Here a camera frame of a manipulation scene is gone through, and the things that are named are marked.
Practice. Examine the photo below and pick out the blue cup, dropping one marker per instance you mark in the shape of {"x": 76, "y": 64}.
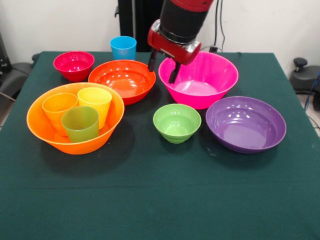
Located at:
{"x": 122, "y": 50}

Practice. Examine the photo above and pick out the orange cup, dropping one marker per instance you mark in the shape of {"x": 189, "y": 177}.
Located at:
{"x": 55, "y": 112}

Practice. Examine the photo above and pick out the large orange bowl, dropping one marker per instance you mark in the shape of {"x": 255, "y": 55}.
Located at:
{"x": 37, "y": 125}

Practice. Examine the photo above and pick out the large pink bowl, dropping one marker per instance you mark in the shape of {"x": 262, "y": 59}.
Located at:
{"x": 200, "y": 100}

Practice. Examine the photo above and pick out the wide purple bowl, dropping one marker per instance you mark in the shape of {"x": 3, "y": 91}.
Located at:
{"x": 245, "y": 125}

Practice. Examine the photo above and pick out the yellow cup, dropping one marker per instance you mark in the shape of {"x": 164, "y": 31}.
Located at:
{"x": 97, "y": 102}

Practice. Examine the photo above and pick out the small green bowl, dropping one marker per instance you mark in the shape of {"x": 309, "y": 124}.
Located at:
{"x": 176, "y": 125}

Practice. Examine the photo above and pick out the black chair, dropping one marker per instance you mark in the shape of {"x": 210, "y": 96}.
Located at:
{"x": 15, "y": 75}

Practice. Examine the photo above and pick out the wide red bowl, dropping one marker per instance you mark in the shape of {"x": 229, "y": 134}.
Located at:
{"x": 120, "y": 82}

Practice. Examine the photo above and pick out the small crimson bowl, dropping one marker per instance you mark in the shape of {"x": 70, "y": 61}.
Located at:
{"x": 73, "y": 70}

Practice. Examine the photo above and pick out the black floor device with knob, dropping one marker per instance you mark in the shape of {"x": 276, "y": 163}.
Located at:
{"x": 302, "y": 80}

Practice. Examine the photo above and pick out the dark green table cloth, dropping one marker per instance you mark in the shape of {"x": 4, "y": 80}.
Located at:
{"x": 175, "y": 187}

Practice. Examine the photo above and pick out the green cup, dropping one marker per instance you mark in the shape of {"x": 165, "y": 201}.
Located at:
{"x": 81, "y": 130}

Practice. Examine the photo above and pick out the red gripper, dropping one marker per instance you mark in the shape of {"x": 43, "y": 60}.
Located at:
{"x": 172, "y": 51}

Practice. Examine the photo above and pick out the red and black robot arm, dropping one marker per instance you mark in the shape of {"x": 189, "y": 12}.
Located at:
{"x": 182, "y": 20}

